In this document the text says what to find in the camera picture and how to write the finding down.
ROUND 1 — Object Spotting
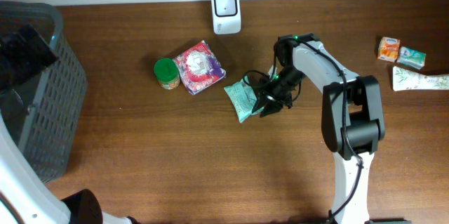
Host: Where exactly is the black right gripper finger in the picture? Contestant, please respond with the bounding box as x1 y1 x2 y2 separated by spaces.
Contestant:
251 98 269 114
260 103 283 118

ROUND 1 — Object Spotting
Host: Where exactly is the teal wet wipes pack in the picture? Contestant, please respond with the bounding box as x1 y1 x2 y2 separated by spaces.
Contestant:
224 77 263 123

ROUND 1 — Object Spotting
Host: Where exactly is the pink purple tissue pack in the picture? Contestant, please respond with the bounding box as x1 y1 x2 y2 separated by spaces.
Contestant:
173 40 227 95

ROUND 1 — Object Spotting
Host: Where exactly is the green lid jar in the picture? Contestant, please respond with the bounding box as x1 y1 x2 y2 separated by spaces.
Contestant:
154 58 180 90

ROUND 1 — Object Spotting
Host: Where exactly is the orange tissue pack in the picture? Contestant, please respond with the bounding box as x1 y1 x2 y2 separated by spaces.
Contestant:
377 37 401 62

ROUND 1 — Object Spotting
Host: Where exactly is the white floral cream tube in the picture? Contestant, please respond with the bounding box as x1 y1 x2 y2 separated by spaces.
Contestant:
392 66 448 91

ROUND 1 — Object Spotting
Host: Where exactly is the small teal tissue pack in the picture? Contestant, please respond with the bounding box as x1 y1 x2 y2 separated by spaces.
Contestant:
397 46 426 70

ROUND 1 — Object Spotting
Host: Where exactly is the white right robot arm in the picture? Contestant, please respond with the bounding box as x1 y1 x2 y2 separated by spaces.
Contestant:
253 33 386 223

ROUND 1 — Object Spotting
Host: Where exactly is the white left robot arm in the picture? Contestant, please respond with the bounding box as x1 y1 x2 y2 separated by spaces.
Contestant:
1 25 137 224

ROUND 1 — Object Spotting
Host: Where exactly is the white barcode scanner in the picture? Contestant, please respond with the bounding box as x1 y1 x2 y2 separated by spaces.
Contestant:
210 0 241 35

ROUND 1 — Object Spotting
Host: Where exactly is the grey plastic basket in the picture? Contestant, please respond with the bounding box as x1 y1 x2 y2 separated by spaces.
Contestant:
1 1 88 183

